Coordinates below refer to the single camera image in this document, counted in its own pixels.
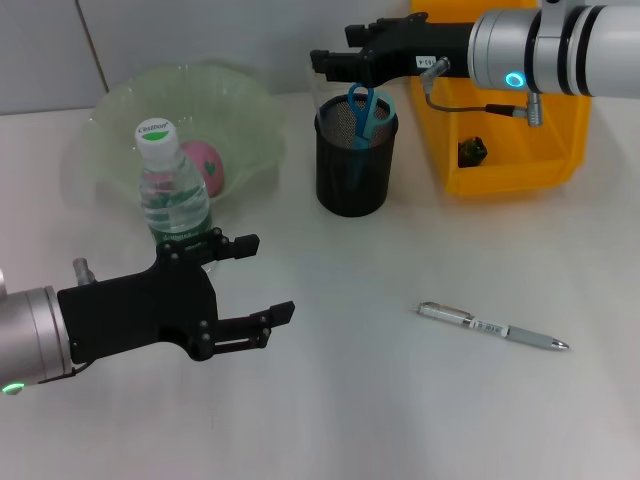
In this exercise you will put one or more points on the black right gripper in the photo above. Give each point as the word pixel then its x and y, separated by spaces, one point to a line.
pixel 420 50

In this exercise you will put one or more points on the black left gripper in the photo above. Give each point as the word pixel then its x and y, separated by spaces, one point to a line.
pixel 140 310

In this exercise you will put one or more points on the clear plastic ruler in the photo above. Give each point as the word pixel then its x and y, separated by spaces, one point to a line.
pixel 317 95

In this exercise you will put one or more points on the blue teal scissors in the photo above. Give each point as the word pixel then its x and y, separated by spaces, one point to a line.
pixel 362 130

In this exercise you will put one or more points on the clear green-label water bottle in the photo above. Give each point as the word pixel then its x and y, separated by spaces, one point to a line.
pixel 170 200

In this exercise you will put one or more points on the pink peach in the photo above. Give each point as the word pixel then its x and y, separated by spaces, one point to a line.
pixel 210 165

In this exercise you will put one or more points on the green plastic wrapper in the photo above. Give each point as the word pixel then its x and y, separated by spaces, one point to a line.
pixel 472 152

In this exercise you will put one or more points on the silver clear pen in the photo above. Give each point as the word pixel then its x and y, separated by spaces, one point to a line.
pixel 500 329

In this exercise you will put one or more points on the black mesh pen cup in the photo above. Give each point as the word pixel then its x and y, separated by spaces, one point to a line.
pixel 350 190

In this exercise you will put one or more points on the green glass fruit plate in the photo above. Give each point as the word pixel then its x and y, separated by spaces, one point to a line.
pixel 225 110

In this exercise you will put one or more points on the yellow plastic bin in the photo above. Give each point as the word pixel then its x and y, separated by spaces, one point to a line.
pixel 510 145

